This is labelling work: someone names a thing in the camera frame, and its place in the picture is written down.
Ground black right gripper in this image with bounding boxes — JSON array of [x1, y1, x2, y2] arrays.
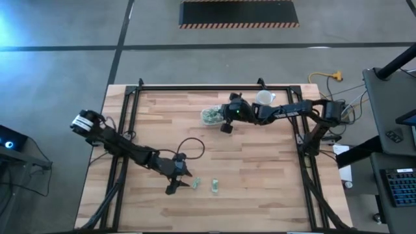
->
[[220, 99, 254, 135]]

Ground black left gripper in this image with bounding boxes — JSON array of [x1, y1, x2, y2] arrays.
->
[[152, 155, 191, 196]]

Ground clear plastic container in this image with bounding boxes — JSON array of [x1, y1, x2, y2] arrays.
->
[[200, 106, 228, 127]]

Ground patterned white teal paper cup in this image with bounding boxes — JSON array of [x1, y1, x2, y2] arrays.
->
[[255, 90, 276, 107]]

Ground black hazard-striped floor mat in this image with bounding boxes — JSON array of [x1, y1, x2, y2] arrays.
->
[[177, 0, 300, 29]]

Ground black desk leg bar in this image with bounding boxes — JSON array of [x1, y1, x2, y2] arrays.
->
[[335, 135, 384, 169]]

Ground dark grey desk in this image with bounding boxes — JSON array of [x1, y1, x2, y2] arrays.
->
[[362, 67, 416, 157]]

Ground small black controller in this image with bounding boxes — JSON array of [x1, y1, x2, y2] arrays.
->
[[385, 129, 404, 144]]

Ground black box with blue light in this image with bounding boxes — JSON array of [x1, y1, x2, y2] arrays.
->
[[0, 125, 29, 152]]

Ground small tilted screen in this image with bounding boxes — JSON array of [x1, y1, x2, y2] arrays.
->
[[395, 109, 416, 127]]

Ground black round pole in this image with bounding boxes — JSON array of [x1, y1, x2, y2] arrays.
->
[[376, 44, 416, 81]]

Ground black keyboard blue keys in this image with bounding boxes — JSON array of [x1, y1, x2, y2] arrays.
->
[[379, 168, 416, 208]]

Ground dark keyboard desk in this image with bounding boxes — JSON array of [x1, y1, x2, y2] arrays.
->
[[370, 151, 416, 234]]

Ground black left camera cable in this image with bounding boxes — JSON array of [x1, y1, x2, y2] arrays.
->
[[155, 137, 206, 161]]

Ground yellow extension cord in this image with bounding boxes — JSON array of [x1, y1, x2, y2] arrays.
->
[[307, 70, 344, 108]]

